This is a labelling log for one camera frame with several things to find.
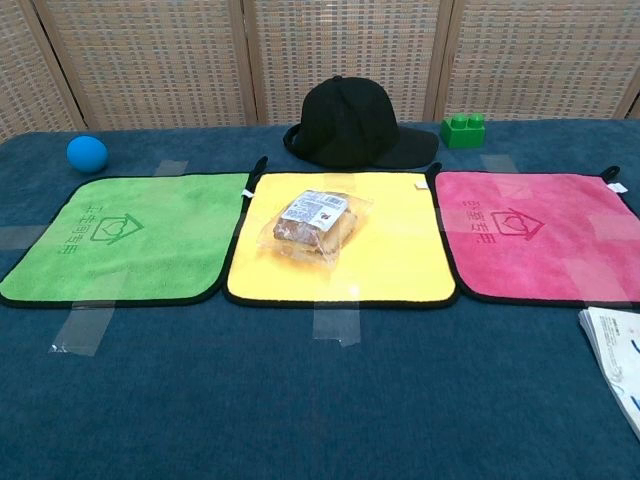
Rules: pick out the clear plastic bag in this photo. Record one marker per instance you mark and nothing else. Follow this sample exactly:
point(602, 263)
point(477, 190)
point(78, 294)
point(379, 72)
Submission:
point(312, 227)

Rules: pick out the yellow microfiber cloth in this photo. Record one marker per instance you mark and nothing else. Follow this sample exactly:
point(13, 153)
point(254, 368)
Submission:
point(390, 250)

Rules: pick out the clear adhesive tape strip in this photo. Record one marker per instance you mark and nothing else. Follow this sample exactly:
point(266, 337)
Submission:
point(171, 167)
point(20, 235)
point(336, 325)
point(82, 327)
point(457, 221)
point(497, 164)
point(612, 225)

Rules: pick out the black baseball cap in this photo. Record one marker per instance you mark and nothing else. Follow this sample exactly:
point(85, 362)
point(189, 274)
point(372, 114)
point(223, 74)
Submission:
point(345, 125)

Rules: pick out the blue table cover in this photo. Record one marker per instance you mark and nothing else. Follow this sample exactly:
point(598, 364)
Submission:
point(300, 400)

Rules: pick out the green microfiber cloth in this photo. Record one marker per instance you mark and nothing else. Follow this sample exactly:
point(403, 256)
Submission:
point(150, 250)

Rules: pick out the green toy building block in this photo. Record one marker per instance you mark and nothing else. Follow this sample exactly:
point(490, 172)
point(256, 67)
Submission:
point(462, 134)

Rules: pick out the woven folding screen panel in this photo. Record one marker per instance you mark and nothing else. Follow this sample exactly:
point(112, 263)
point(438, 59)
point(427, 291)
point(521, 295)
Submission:
point(25, 75)
point(345, 40)
point(550, 55)
point(150, 55)

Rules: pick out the pink microfiber cloth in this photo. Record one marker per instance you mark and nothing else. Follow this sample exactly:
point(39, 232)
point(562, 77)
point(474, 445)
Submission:
point(560, 255)

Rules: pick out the blue foam ball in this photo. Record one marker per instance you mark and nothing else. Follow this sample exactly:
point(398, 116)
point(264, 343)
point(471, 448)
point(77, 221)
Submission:
point(87, 155)

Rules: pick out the white paper booklet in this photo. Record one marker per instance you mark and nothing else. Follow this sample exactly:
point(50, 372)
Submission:
point(617, 350)

